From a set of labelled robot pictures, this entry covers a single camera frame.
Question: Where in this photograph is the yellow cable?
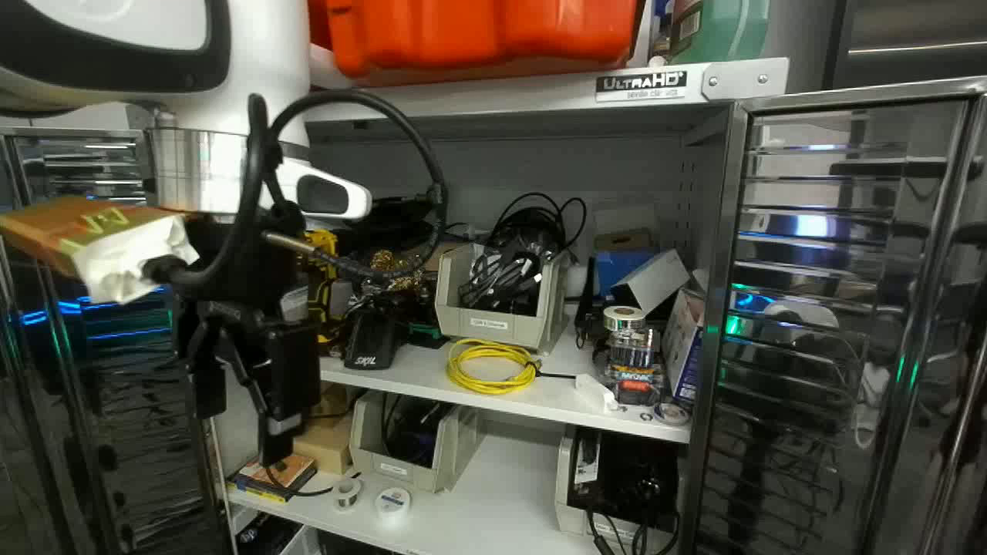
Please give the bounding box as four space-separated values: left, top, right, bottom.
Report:
442 337 543 397

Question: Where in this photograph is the blue box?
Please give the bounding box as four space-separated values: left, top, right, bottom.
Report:
593 243 648 303

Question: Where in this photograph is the black battery charger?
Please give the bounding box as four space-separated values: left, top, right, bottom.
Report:
339 303 406 372

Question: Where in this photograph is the black cable bundle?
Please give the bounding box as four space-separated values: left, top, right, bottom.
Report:
568 435 684 555
456 189 593 317

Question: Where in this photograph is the white open flap box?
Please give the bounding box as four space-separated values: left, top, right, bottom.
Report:
615 246 695 317

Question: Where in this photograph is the short orange plastic case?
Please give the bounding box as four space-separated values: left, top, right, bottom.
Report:
304 0 507 79

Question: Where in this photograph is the flat brown book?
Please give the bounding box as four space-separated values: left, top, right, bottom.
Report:
228 453 320 505

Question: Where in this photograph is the small white tape roll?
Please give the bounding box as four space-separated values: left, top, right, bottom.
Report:
331 474 368 513
370 483 416 522

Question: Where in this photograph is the long orange plastic case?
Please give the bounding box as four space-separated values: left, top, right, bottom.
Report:
496 0 648 74

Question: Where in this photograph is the white metal shelf unit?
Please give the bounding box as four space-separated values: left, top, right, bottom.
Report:
218 55 797 555

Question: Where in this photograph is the small box of parts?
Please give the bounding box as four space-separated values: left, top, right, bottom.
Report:
599 341 669 411

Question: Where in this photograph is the dark cabinet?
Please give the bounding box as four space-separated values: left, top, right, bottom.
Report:
823 0 987 93

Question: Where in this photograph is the green white container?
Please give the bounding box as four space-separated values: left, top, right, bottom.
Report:
667 0 775 64

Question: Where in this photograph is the light wooden block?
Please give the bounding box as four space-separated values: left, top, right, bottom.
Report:
293 413 359 476

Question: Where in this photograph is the grey tool bin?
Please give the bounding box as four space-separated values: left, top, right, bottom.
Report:
433 240 572 354

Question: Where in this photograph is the white printed box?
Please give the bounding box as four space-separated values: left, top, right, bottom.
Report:
658 289 711 411

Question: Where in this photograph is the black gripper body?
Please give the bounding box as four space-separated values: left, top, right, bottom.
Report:
177 293 326 417

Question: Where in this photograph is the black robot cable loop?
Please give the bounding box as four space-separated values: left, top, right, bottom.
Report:
166 88 449 303

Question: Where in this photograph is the yellow black cordless drill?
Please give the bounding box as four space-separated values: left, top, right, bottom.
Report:
277 226 344 349

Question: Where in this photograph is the chrome wire rack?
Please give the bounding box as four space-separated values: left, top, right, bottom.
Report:
0 126 228 555
677 76 987 555

